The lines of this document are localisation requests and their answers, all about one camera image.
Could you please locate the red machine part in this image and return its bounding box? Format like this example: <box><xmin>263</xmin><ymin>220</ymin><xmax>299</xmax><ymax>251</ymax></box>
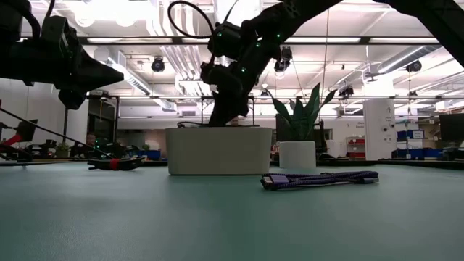
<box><xmin>0</xmin><ymin>133</ymin><xmax>24</xmax><ymax>154</ymax></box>

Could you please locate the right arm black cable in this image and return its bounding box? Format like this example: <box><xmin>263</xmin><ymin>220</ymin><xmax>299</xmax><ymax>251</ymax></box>
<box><xmin>167</xmin><ymin>0</ymin><xmax>216</xmax><ymax>41</ymax></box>

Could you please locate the teal table mat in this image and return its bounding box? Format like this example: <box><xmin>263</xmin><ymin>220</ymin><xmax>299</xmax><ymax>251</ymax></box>
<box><xmin>0</xmin><ymin>163</ymin><xmax>464</xmax><ymax>261</ymax></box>

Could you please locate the black cable with red band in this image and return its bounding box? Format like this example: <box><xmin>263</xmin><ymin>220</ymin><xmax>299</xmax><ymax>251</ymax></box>
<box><xmin>86</xmin><ymin>157</ymin><xmax>146</xmax><ymax>172</ymax></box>

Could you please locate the row of blue bins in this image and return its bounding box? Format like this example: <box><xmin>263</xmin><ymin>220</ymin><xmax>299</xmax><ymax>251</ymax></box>
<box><xmin>391</xmin><ymin>148</ymin><xmax>445</xmax><ymax>160</ymax></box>

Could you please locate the white rectangular bin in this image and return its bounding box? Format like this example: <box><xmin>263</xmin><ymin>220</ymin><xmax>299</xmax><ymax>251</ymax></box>
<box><xmin>165</xmin><ymin>126</ymin><xmax>274</xmax><ymax>177</ymax></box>

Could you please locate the green snake plant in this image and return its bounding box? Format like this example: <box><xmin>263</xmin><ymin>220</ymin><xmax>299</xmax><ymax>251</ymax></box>
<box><xmin>266</xmin><ymin>82</ymin><xmax>338</xmax><ymax>143</ymax></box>

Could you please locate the black shelving unit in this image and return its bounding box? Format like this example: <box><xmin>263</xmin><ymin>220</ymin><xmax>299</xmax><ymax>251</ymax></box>
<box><xmin>86</xmin><ymin>95</ymin><xmax>121</xmax><ymax>150</ymax></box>

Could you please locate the white round plant pot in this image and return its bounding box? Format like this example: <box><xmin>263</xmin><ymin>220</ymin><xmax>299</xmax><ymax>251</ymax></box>
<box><xmin>278</xmin><ymin>141</ymin><xmax>318</xmax><ymax>170</ymax></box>

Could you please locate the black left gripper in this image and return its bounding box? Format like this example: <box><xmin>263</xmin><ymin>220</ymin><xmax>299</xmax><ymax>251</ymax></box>
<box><xmin>0</xmin><ymin>15</ymin><xmax>125</xmax><ymax>111</ymax></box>

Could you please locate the purple braided USB-C cable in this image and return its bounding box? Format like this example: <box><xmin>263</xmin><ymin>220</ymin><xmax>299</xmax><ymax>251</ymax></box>
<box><xmin>260</xmin><ymin>170</ymin><xmax>380</xmax><ymax>192</ymax></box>

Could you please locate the blue storage bin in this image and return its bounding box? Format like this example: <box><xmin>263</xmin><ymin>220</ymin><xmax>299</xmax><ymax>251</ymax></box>
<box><xmin>137</xmin><ymin>149</ymin><xmax>162</xmax><ymax>162</ymax></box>

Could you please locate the blue labelled box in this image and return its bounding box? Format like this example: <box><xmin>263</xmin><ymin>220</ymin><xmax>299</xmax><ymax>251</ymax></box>
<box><xmin>396</xmin><ymin>130</ymin><xmax>426</xmax><ymax>141</ymax></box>

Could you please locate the small potted plant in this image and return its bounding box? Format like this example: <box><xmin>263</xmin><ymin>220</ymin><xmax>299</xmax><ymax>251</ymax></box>
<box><xmin>54</xmin><ymin>141</ymin><xmax>71</xmax><ymax>158</ymax></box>

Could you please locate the white pillar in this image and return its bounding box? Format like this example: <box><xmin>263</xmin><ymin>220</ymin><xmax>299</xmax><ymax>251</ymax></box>
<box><xmin>362</xmin><ymin>99</ymin><xmax>397</xmax><ymax>162</ymax></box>

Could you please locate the shelf with red bins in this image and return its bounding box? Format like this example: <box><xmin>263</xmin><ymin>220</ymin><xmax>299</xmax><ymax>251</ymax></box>
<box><xmin>345</xmin><ymin>136</ymin><xmax>367</xmax><ymax>160</ymax></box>

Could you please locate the small black monitor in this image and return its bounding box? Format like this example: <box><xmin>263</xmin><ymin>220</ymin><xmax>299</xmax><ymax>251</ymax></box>
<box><xmin>15</xmin><ymin>119</ymin><xmax>39</xmax><ymax>143</ymax></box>

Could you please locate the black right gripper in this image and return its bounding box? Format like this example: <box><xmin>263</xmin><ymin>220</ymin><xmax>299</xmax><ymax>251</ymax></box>
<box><xmin>200</xmin><ymin>54</ymin><xmax>266</xmax><ymax>127</ymax></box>

